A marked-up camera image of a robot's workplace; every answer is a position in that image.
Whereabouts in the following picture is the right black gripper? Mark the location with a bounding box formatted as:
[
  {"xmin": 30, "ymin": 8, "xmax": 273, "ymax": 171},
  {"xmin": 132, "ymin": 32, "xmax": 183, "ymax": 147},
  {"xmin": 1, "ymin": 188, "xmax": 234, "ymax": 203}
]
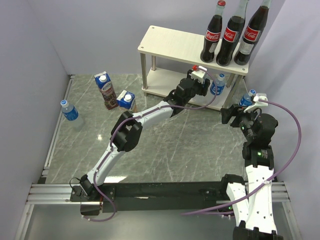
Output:
[{"xmin": 220, "ymin": 103, "xmax": 260, "ymax": 141}]

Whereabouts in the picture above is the cola glass bottle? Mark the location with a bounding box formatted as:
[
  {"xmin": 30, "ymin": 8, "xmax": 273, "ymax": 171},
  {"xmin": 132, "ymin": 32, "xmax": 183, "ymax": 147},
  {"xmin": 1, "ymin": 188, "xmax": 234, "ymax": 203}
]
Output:
[
  {"xmin": 216, "ymin": 0, "xmax": 249, "ymax": 67},
  {"xmin": 234, "ymin": 0, "xmax": 272, "ymax": 66},
  {"xmin": 200, "ymin": 0, "xmax": 226, "ymax": 63}
]

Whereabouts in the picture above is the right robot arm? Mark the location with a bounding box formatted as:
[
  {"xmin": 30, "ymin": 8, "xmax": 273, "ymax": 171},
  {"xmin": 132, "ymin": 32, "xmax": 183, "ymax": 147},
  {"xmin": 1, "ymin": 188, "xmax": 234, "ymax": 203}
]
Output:
[{"xmin": 219, "ymin": 104, "xmax": 283, "ymax": 240}]

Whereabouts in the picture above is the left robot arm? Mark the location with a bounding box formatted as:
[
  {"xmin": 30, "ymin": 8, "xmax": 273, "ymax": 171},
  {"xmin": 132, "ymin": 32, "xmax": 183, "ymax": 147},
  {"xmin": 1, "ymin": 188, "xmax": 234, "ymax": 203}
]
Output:
[{"xmin": 71, "ymin": 65, "xmax": 212, "ymax": 201}]

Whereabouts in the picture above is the white two-tier wooden shelf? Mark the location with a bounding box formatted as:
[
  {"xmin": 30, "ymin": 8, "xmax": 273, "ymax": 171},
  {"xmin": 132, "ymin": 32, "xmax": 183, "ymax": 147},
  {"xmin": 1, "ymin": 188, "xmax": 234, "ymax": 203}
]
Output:
[{"xmin": 137, "ymin": 25, "xmax": 249, "ymax": 110}]

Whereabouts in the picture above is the pineapple juice carton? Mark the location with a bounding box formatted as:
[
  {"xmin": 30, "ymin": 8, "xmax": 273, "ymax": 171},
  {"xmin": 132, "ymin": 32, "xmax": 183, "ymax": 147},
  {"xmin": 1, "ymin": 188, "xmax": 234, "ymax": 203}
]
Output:
[{"xmin": 116, "ymin": 90, "xmax": 138, "ymax": 113}]

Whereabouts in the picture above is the grape juice carton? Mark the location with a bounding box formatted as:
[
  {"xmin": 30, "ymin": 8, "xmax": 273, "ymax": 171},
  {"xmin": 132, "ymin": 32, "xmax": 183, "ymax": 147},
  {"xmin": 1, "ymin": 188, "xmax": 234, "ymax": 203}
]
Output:
[{"xmin": 94, "ymin": 71, "xmax": 118, "ymax": 110}]

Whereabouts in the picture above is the black base crossbar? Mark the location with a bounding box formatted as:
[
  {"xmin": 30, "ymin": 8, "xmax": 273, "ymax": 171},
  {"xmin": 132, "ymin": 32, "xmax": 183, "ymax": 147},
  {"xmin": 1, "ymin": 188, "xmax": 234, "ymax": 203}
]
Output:
[{"xmin": 69, "ymin": 181, "xmax": 241, "ymax": 213}]

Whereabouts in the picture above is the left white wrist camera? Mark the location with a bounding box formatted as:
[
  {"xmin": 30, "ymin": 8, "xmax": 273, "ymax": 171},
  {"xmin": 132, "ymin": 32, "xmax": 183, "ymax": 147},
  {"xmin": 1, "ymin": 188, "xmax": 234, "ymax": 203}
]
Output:
[{"xmin": 190, "ymin": 65, "xmax": 208, "ymax": 83}]

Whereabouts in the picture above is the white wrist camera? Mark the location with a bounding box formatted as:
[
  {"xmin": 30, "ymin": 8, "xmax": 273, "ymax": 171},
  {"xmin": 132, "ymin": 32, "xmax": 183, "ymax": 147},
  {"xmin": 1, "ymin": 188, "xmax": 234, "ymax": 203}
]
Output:
[
  {"xmin": 190, "ymin": 65, "xmax": 208, "ymax": 83},
  {"xmin": 243, "ymin": 93, "xmax": 268, "ymax": 113}
]

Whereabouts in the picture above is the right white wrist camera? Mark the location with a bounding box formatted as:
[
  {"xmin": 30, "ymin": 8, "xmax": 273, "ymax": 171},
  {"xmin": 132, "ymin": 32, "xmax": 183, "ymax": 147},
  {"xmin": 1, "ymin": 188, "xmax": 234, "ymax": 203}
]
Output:
[{"xmin": 243, "ymin": 93, "xmax": 268, "ymax": 113}]

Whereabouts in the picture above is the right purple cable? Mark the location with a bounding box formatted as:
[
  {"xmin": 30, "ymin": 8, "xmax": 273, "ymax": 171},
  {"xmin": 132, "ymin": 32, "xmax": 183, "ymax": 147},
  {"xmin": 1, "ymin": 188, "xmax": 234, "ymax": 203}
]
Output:
[{"xmin": 180, "ymin": 98, "xmax": 302, "ymax": 216}]

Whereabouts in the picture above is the aluminium frame rail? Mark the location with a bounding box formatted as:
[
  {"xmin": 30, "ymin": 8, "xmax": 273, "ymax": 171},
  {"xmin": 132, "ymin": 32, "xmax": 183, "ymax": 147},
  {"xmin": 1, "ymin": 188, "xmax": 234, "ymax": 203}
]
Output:
[{"xmin": 14, "ymin": 74, "xmax": 301, "ymax": 240}]

